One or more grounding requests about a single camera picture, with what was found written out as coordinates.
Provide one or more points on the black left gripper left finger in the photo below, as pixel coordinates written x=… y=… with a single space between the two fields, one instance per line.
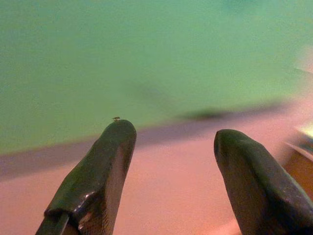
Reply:
x=102 y=171

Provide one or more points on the brown wooden furniture piece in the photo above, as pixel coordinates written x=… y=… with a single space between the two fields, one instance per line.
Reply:
x=302 y=166

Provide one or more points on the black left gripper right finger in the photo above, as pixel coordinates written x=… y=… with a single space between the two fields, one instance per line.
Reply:
x=256 y=186

